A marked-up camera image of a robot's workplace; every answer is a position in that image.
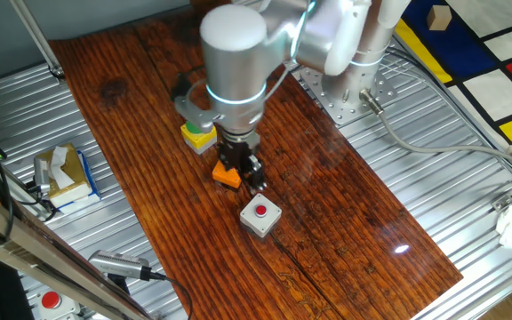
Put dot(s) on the small wooden cube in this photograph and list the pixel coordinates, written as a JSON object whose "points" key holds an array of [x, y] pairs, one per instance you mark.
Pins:
{"points": [[439, 18]]}

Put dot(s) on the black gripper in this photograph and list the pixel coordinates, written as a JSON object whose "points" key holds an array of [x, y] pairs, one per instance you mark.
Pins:
{"points": [[238, 142]]}

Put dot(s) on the orange box red button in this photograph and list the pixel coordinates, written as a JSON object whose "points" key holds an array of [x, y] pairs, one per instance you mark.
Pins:
{"points": [[225, 178]]}

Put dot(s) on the yellow box green button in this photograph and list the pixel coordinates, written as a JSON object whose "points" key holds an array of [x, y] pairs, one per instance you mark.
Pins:
{"points": [[198, 141]]}

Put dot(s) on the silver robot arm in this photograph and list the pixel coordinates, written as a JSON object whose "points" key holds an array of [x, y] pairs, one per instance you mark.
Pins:
{"points": [[234, 58]]}

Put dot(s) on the gold tissue box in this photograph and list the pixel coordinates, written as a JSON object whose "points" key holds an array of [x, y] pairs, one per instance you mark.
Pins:
{"points": [[76, 175]]}

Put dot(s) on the grey control box red button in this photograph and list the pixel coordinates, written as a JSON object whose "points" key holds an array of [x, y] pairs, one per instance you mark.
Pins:
{"points": [[50, 300]]}

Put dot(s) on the metal frame bar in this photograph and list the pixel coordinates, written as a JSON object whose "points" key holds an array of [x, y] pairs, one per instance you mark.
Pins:
{"points": [[38, 253]]}

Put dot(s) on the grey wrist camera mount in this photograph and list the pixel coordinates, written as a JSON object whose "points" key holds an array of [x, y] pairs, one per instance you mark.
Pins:
{"points": [[194, 116]]}

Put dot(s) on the blue white tissue pack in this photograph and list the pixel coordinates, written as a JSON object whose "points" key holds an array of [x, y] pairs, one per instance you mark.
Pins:
{"points": [[93, 189]]}

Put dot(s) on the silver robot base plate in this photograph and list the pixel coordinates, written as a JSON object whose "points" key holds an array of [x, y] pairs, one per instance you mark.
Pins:
{"points": [[322, 100]]}

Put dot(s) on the colourful block pattern cloth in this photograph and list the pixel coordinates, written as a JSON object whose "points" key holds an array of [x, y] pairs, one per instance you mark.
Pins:
{"points": [[456, 49]]}

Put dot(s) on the metal corner bracket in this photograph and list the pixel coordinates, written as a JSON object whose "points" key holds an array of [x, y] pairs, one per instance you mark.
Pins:
{"points": [[501, 203]]}

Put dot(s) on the grey metal rod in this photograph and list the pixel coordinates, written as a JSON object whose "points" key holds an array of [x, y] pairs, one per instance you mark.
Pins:
{"points": [[34, 33]]}

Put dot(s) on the small silver device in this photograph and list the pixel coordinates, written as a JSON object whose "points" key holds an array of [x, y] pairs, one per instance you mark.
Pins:
{"points": [[42, 175]]}

